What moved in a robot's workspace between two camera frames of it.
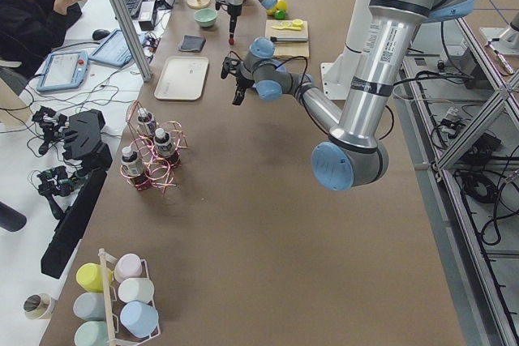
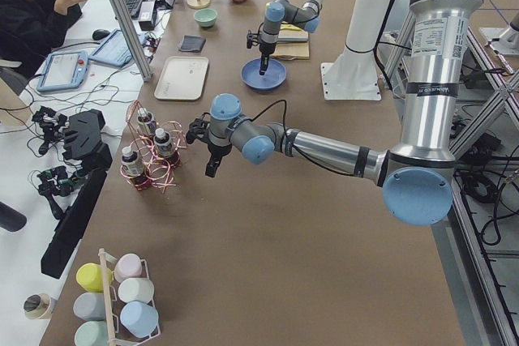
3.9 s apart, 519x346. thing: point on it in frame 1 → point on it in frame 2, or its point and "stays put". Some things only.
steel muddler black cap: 287,39 stays put
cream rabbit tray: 182,79 stays put
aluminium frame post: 125,14 stays put
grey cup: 90,306 stays put
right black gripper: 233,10 → 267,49
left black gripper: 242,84 → 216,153
